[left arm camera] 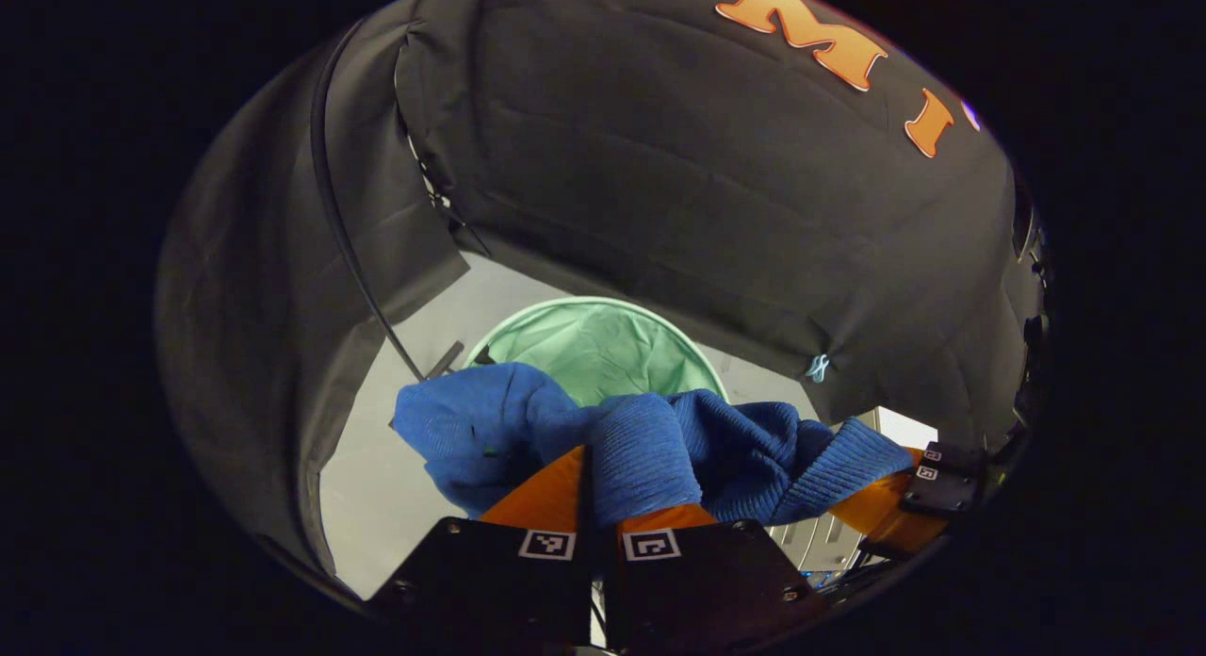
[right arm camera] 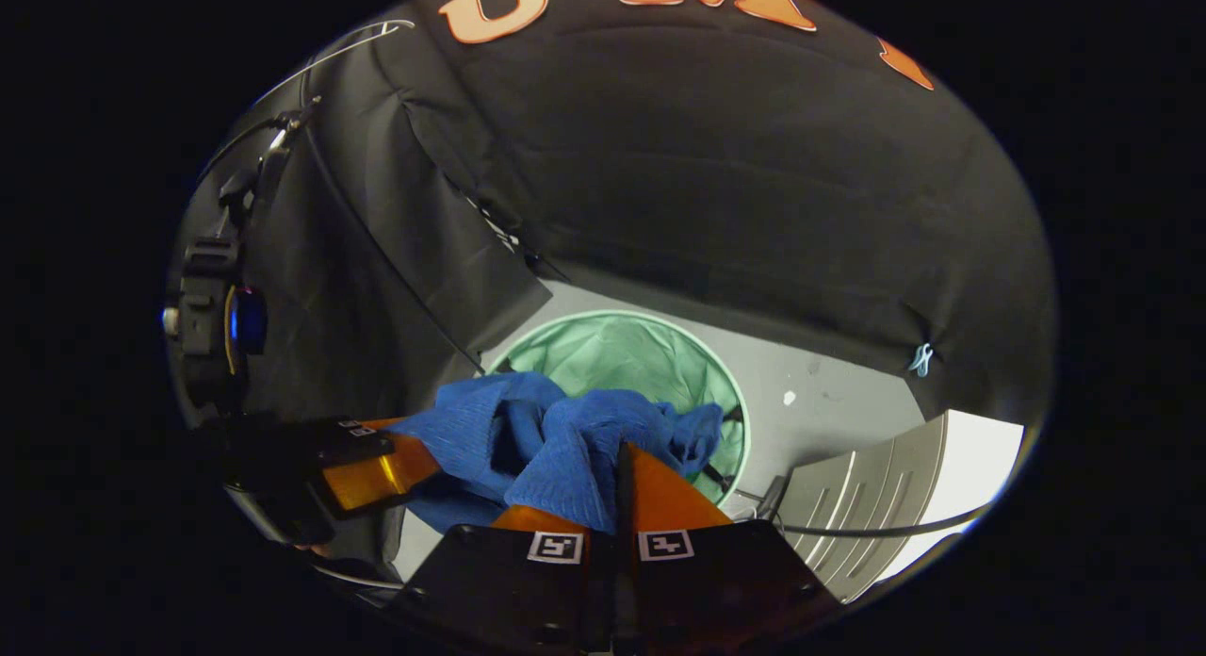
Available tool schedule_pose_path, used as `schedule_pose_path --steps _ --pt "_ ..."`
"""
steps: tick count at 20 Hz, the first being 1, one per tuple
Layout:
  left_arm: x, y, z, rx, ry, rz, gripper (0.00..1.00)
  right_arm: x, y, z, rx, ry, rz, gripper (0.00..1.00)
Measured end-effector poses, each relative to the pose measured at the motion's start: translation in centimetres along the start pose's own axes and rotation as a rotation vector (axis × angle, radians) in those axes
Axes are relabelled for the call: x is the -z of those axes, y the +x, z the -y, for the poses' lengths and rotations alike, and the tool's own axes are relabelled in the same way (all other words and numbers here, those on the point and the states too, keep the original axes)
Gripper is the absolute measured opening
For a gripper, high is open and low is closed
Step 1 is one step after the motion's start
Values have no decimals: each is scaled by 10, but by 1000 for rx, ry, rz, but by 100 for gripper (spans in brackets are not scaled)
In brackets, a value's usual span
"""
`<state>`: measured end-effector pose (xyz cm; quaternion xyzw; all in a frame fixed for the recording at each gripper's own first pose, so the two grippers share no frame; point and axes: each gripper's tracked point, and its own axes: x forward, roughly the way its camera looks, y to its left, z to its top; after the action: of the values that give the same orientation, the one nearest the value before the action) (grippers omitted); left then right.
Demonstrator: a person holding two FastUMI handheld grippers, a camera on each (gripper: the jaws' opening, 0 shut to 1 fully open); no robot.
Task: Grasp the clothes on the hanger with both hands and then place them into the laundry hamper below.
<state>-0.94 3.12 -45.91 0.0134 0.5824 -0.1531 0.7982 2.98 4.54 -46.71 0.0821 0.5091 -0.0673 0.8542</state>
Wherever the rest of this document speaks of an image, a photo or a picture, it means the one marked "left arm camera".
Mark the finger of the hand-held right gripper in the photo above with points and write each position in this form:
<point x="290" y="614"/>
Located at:
<point x="956" y="456"/>
<point x="937" y="494"/>

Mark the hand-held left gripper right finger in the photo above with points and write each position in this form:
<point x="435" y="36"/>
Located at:
<point x="707" y="581"/>

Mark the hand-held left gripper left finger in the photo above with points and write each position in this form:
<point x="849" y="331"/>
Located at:
<point x="509" y="581"/>

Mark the green laundry hamper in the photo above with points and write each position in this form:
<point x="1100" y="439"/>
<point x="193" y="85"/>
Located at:
<point x="603" y="345"/>

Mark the light blue clip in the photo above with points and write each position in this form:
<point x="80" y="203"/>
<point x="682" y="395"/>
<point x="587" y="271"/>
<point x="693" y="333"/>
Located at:
<point x="818" y="368"/>

